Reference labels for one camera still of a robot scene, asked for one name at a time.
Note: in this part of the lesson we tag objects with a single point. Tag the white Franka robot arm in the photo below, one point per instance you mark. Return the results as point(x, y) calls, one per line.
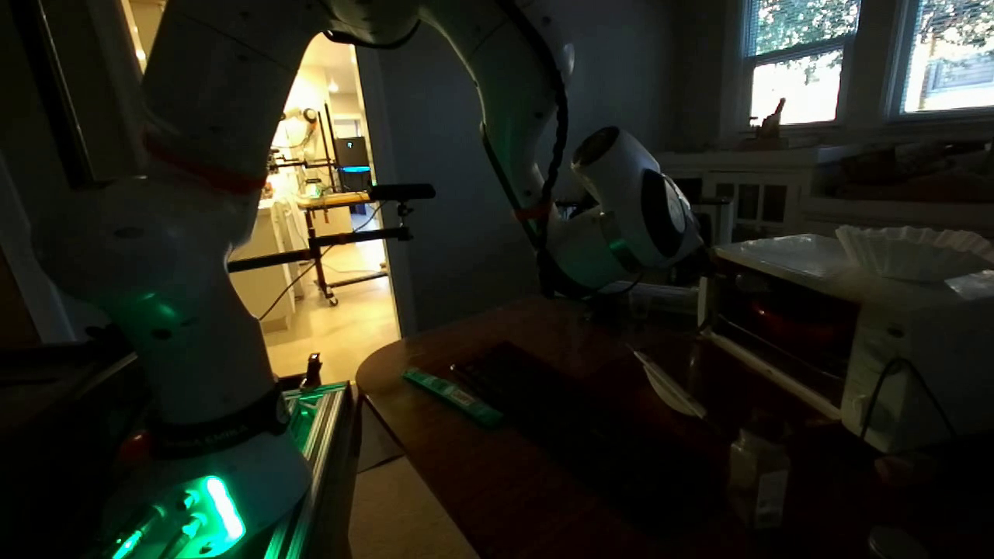
point(176, 259)

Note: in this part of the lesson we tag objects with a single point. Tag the wooden table with black legs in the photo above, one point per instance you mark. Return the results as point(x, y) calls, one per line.
point(342, 204)

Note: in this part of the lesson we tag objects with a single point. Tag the white microwave oven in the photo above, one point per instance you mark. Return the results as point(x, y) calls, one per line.
point(921, 353)

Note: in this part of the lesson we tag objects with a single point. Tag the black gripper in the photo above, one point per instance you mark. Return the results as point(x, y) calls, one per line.
point(672, 296)

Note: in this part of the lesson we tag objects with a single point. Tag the bright window pane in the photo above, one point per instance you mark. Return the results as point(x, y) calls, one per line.
point(804, 63)
point(950, 51)

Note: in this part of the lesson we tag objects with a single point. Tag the small dark figurine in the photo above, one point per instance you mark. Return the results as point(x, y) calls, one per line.
point(770, 123)

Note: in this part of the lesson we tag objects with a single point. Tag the white radiator cover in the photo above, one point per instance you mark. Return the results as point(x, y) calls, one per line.
point(767, 198)

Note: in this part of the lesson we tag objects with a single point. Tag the small clear container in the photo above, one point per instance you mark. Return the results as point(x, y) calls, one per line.
point(760, 476)

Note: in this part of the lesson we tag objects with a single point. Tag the aluminium robot mounting base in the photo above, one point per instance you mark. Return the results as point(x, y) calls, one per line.
point(311, 453)

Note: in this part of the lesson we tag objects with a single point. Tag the black camera stand bar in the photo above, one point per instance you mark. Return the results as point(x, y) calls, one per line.
point(342, 237)

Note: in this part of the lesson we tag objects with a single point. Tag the green ruler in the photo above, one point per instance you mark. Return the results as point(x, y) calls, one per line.
point(454, 400)

